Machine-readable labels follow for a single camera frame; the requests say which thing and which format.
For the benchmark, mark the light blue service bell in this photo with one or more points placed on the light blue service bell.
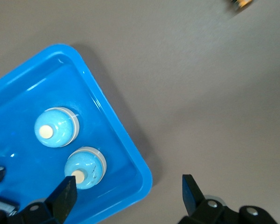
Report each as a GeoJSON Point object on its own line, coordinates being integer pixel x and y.
{"type": "Point", "coordinates": [60, 126]}
{"type": "Point", "coordinates": [88, 163]}

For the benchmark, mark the blue plastic tray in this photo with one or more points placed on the blue plastic tray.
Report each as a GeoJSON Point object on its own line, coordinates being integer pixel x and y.
{"type": "Point", "coordinates": [25, 105]}

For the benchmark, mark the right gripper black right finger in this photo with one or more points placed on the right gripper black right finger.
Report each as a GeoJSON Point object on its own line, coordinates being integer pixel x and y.
{"type": "Point", "coordinates": [200, 210]}

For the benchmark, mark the orange emergency stop button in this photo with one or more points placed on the orange emergency stop button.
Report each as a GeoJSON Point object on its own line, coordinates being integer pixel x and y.
{"type": "Point", "coordinates": [241, 2]}

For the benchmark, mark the brown table mat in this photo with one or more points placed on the brown table mat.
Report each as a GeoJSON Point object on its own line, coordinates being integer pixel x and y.
{"type": "Point", "coordinates": [200, 93]}

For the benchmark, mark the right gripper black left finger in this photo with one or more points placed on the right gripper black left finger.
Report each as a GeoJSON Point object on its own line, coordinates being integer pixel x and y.
{"type": "Point", "coordinates": [58, 203]}

